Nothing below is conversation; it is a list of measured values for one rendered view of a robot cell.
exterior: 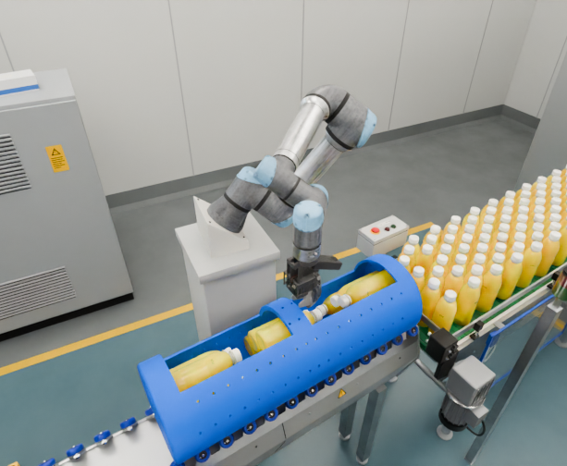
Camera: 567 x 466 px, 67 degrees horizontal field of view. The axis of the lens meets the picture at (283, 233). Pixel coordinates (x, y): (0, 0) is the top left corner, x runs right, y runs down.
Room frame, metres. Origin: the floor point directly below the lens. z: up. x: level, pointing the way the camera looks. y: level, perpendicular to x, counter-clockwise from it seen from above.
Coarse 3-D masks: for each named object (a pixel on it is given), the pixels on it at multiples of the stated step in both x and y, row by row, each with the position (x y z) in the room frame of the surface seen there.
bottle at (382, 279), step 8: (384, 272) 1.07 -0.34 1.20; (368, 280) 1.03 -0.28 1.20; (376, 280) 1.03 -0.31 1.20; (384, 280) 1.04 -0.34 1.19; (392, 280) 1.05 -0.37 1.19; (352, 288) 1.00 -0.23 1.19; (360, 288) 1.00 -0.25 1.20; (368, 288) 1.00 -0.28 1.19; (376, 288) 1.01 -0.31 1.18; (352, 296) 0.98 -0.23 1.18; (360, 296) 0.98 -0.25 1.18
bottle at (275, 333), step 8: (304, 312) 0.90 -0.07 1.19; (312, 312) 0.91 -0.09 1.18; (280, 320) 0.87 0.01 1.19; (312, 320) 0.88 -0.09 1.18; (264, 328) 0.83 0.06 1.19; (272, 328) 0.83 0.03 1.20; (280, 328) 0.83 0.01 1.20; (256, 336) 0.83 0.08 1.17; (264, 336) 0.80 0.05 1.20; (272, 336) 0.81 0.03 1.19; (280, 336) 0.81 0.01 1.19; (288, 336) 0.82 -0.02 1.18; (264, 344) 0.80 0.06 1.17; (272, 344) 0.79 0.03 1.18
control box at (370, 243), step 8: (392, 216) 1.54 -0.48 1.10; (376, 224) 1.49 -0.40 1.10; (384, 224) 1.49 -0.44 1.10; (400, 224) 1.49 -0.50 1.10; (360, 232) 1.44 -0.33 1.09; (368, 232) 1.43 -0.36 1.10; (384, 232) 1.43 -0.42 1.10; (392, 232) 1.43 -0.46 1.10; (400, 232) 1.44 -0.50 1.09; (360, 240) 1.43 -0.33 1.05; (368, 240) 1.39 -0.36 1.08; (376, 240) 1.37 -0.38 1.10; (384, 240) 1.40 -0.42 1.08; (392, 240) 1.43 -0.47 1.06; (400, 240) 1.45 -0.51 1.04; (360, 248) 1.43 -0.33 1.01; (368, 248) 1.39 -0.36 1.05; (376, 248) 1.38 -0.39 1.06; (384, 248) 1.40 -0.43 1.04; (392, 248) 1.43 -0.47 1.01; (368, 256) 1.38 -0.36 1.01
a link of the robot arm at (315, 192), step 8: (304, 184) 0.98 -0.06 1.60; (312, 184) 1.03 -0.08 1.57; (296, 192) 0.96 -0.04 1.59; (304, 192) 0.96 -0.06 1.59; (312, 192) 0.97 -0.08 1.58; (320, 192) 0.99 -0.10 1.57; (288, 200) 0.96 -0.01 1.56; (296, 200) 0.95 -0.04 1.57; (304, 200) 0.95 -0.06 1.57; (312, 200) 0.95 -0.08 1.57; (320, 200) 0.96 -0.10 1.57
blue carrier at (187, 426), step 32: (384, 256) 1.13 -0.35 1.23; (384, 288) 0.97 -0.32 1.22; (416, 288) 1.00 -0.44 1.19; (256, 320) 0.95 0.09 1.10; (288, 320) 0.83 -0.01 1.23; (352, 320) 0.86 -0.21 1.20; (384, 320) 0.90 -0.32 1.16; (416, 320) 0.96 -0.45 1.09; (192, 352) 0.83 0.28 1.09; (288, 352) 0.74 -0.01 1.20; (320, 352) 0.77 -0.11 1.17; (352, 352) 0.81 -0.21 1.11; (160, 384) 0.62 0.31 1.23; (224, 384) 0.64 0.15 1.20; (256, 384) 0.66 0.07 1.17; (288, 384) 0.69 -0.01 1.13; (160, 416) 0.55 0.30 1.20; (192, 416) 0.57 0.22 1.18; (224, 416) 0.59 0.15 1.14; (256, 416) 0.63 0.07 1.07; (192, 448) 0.53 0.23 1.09
